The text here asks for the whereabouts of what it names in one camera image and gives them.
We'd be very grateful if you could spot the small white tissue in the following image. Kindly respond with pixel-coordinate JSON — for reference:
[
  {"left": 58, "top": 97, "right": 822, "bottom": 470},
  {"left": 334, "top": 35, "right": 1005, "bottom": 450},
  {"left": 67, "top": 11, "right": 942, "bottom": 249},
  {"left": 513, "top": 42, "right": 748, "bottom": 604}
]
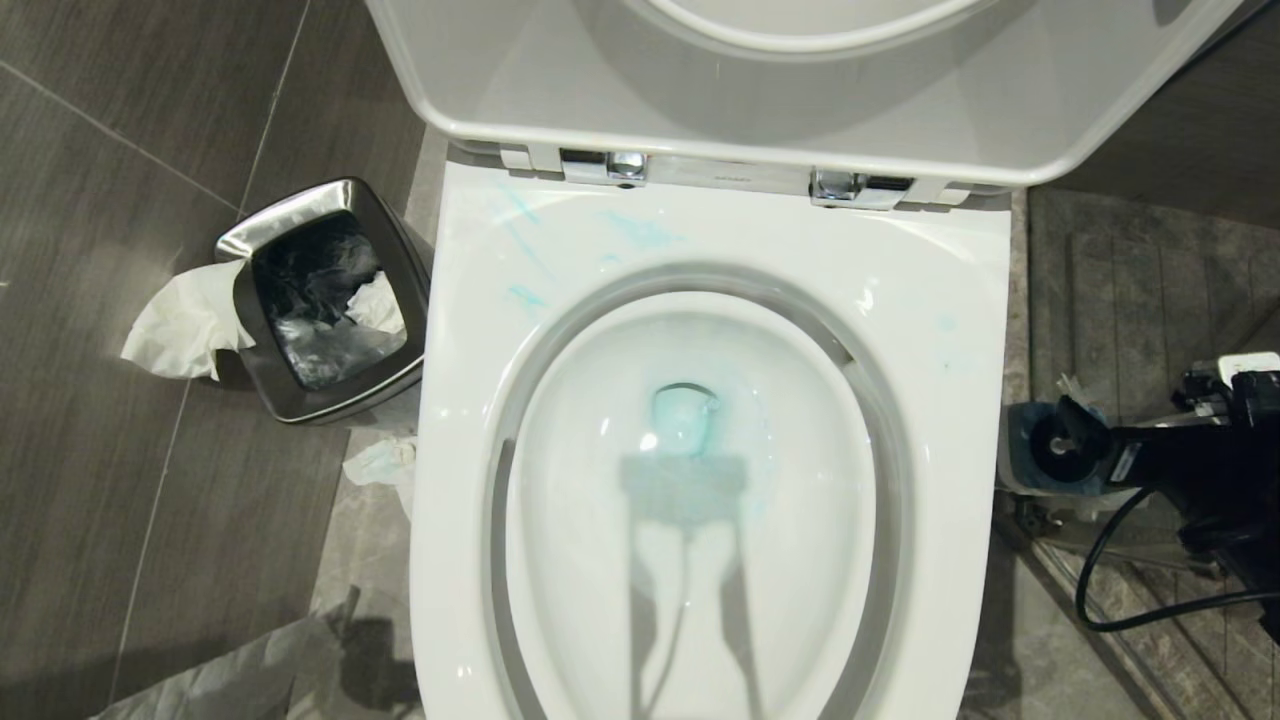
[{"left": 345, "top": 269, "right": 407, "bottom": 337}]

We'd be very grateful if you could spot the white crumpled tissue with blue stain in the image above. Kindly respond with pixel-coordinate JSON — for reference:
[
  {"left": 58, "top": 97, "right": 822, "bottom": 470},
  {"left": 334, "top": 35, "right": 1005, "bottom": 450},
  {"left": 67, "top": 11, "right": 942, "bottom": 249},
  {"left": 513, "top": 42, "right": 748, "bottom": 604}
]
[{"left": 341, "top": 434, "right": 419, "bottom": 518}]

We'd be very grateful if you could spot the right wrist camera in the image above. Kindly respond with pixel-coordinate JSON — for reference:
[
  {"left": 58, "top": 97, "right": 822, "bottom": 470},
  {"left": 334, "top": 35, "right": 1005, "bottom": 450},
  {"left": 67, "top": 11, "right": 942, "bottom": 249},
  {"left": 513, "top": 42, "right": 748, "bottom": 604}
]
[{"left": 1181, "top": 350, "right": 1280, "bottom": 423}]

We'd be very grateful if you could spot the white toilet lid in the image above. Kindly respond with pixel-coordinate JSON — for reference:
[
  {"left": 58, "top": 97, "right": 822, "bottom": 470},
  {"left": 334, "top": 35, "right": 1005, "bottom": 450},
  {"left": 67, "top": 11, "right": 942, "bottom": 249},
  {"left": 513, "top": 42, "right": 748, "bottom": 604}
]
[{"left": 640, "top": 0, "right": 1001, "bottom": 53}]

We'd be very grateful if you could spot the black bin liner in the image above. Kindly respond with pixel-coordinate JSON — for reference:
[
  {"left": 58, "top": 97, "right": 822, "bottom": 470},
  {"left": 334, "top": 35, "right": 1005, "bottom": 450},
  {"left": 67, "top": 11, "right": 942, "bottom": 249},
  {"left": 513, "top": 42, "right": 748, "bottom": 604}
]
[{"left": 250, "top": 209, "right": 409, "bottom": 392}]

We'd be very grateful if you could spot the large white crumpled tissue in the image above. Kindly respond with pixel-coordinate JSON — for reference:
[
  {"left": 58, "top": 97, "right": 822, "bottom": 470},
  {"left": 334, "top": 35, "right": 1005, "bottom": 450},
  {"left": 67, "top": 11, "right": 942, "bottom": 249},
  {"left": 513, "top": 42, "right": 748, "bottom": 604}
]
[{"left": 120, "top": 257, "right": 258, "bottom": 382}]

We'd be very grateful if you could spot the white toilet seat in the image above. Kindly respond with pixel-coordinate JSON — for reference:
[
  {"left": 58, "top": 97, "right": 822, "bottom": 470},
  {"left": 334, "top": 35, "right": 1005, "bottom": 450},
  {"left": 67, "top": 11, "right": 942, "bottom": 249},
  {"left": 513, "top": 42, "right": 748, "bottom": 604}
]
[{"left": 365, "top": 0, "right": 1247, "bottom": 189}]

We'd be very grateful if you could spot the chrome toilet seat hinge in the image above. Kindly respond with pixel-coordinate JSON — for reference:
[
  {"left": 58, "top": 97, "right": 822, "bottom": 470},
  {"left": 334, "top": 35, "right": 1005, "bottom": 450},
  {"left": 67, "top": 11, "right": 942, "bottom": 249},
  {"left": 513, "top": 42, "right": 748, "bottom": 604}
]
[
  {"left": 557, "top": 148, "right": 650, "bottom": 190},
  {"left": 809, "top": 167, "right": 917, "bottom": 212}
]

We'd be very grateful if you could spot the stainless steel trash bin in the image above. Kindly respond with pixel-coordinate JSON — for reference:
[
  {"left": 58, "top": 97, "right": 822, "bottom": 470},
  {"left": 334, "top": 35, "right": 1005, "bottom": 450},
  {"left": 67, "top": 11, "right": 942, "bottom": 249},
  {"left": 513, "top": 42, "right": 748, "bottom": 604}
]
[{"left": 214, "top": 177, "right": 434, "bottom": 427}]

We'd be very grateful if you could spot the black cable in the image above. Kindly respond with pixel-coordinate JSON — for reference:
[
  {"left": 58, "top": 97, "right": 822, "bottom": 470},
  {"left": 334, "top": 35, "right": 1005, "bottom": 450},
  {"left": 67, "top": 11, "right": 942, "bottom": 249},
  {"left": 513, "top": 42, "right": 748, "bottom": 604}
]
[{"left": 1074, "top": 486, "right": 1280, "bottom": 634}]

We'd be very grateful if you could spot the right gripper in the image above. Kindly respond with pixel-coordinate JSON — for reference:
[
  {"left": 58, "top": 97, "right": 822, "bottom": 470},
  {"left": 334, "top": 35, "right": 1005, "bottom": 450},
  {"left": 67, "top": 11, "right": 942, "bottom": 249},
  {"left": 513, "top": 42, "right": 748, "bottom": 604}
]
[{"left": 1057, "top": 395, "right": 1246, "bottom": 503}]

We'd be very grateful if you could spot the white toilet bowl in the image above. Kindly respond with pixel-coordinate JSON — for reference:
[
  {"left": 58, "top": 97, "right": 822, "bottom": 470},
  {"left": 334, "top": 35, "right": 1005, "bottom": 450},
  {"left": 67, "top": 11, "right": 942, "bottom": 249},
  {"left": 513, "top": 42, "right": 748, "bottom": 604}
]
[{"left": 409, "top": 150, "right": 1013, "bottom": 720}]

